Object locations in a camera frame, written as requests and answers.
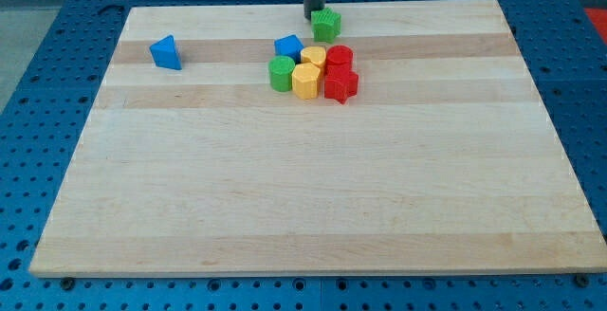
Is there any blue triangle block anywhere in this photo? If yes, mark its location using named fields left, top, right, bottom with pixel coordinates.
left=149, top=35, right=182, bottom=70

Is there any yellow hexagon block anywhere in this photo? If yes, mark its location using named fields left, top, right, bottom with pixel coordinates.
left=291, top=63, right=321, bottom=100

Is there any red star block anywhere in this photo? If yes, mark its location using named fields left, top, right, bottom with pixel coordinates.
left=323, top=66, right=359, bottom=104

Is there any green cylinder block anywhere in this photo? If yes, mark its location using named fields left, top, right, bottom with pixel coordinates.
left=268, top=55, right=296, bottom=92

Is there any yellow heart block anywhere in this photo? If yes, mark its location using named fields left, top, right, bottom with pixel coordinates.
left=300, top=46, right=326, bottom=72

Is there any red cylinder block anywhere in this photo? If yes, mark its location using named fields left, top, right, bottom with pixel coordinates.
left=326, top=45, right=354, bottom=70

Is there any blue cube block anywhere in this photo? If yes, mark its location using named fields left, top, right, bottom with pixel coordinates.
left=274, top=34, right=304, bottom=64

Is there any green star block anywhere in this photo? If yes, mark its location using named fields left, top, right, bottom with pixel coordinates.
left=311, top=8, right=341, bottom=44

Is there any wooden board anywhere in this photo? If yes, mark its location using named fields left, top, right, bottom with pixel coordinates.
left=29, top=0, right=606, bottom=278

